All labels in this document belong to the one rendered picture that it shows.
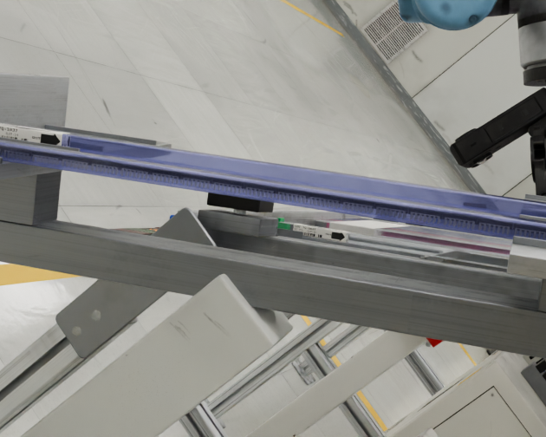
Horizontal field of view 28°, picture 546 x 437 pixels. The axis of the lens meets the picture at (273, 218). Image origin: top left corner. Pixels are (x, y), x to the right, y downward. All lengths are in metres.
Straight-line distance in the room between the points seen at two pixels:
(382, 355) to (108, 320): 1.10
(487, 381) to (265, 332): 1.72
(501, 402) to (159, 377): 1.72
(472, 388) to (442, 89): 7.63
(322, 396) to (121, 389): 1.33
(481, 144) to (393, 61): 8.95
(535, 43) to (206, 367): 0.53
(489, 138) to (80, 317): 0.44
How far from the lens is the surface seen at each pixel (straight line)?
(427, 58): 10.00
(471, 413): 2.44
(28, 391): 1.05
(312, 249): 0.96
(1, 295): 2.23
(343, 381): 2.06
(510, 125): 1.12
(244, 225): 0.95
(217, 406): 2.56
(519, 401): 2.42
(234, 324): 0.73
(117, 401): 0.77
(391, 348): 2.03
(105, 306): 1.00
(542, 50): 1.11
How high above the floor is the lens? 1.06
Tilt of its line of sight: 15 degrees down
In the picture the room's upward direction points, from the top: 51 degrees clockwise
